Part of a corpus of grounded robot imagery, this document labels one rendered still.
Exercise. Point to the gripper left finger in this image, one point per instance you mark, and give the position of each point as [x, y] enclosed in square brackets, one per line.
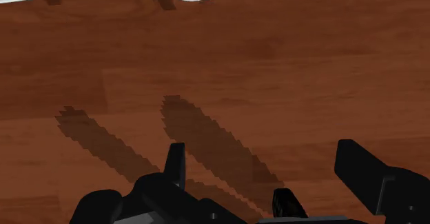
[158, 196]

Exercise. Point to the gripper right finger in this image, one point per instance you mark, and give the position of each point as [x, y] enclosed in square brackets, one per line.
[389, 186]

